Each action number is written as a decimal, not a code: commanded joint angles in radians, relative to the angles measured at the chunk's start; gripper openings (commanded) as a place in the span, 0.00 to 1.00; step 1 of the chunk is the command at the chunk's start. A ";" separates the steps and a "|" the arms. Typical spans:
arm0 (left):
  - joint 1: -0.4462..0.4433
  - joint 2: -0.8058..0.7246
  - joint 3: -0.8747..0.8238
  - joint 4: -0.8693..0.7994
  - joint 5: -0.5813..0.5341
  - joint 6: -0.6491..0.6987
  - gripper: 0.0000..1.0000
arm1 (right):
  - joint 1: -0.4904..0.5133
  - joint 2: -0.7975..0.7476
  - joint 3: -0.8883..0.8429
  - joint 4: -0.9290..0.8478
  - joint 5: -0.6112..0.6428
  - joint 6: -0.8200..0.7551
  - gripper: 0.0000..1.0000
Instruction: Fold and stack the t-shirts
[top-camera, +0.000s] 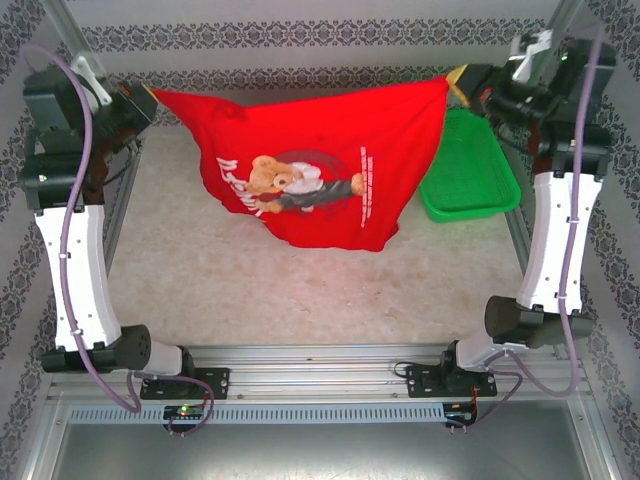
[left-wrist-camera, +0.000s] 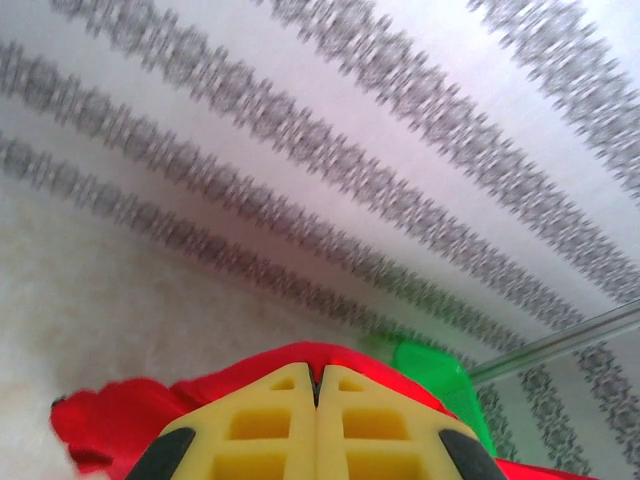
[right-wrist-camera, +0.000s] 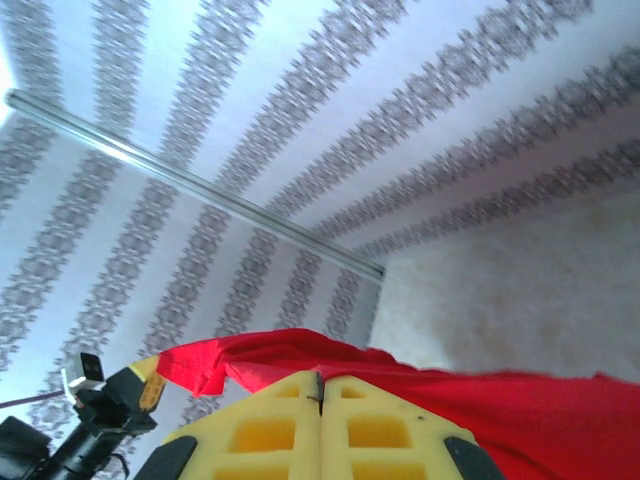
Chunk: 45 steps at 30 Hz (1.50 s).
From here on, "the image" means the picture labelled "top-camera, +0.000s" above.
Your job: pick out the red bear print t-shirt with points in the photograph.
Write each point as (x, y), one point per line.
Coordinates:
(350, 125)

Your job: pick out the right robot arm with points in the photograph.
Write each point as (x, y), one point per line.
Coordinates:
(555, 240)

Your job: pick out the green plastic basket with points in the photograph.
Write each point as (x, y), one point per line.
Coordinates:
(470, 175)

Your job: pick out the circuit board with green light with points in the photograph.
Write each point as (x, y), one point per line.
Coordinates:
(185, 412)

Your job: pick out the circuit board with blue light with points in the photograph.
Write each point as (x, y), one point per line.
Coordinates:
(457, 412)

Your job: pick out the grey metal panel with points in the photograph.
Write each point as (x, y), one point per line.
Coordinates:
(320, 450)

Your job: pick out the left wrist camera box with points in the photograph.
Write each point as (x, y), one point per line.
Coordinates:
(92, 80)

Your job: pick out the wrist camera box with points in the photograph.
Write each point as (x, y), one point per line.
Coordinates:
(530, 55)
(92, 80)

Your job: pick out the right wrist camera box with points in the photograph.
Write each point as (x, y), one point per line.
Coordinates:
(530, 55)

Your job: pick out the aluminium frame post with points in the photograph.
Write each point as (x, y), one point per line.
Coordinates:
(67, 20)
(562, 20)

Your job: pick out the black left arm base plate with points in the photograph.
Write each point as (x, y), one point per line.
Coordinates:
(217, 382)

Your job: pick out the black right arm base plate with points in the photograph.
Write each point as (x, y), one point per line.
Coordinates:
(420, 385)

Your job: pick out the aluminium mounting rail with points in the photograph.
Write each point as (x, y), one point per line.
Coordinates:
(310, 372)

